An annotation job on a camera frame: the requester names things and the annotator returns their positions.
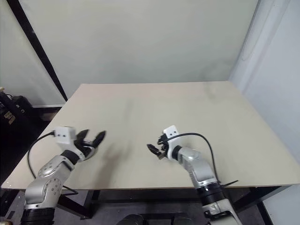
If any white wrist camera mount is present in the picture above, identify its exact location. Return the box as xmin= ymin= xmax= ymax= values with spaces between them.
xmin=163 ymin=125 xmax=183 ymax=161
xmin=53 ymin=126 xmax=86 ymax=163

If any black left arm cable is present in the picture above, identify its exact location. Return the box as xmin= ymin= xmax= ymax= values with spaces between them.
xmin=27 ymin=132 xmax=57 ymax=179

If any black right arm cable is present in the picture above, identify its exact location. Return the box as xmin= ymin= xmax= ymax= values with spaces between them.
xmin=166 ymin=133 xmax=223 ymax=188

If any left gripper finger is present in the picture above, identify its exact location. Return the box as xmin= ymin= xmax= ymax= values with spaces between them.
xmin=76 ymin=128 xmax=91 ymax=141
xmin=92 ymin=130 xmax=107 ymax=149

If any dark rounded shape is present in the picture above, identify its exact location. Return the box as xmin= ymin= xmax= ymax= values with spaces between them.
xmin=171 ymin=212 xmax=195 ymax=225
xmin=116 ymin=213 xmax=146 ymax=225

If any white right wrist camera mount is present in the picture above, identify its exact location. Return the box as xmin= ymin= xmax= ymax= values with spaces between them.
xmin=163 ymin=125 xmax=183 ymax=161

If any black slanted frame strip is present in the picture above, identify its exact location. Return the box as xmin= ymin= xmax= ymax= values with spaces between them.
xmin=6 ymin=0 xmax=68 ymax=102

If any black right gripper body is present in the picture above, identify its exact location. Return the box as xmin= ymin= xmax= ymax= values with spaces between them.
xmin=156 ymin=139 xmax=170 ymax=161

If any black equipment case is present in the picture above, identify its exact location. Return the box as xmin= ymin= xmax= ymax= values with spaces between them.
xmin=0 ymin=93 xmax=49 ymax=150

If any black table frame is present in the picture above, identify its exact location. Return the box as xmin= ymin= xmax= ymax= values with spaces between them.
xmin=56 ymin=185 xmax=293 ymax=220

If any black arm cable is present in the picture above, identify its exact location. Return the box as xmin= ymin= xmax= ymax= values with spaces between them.
xmin=166 ymin=133 xmax=223 ymax=188
xmin=27 ymin=132 xmax=57 ymax=179

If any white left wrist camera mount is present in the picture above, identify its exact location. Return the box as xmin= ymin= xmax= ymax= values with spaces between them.
xmin=53 ymin=126 xmax=86 ymax=163

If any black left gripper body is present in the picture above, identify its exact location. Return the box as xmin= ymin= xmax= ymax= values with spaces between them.
xmin=74 ymin=139 xmax=95 ymax=158

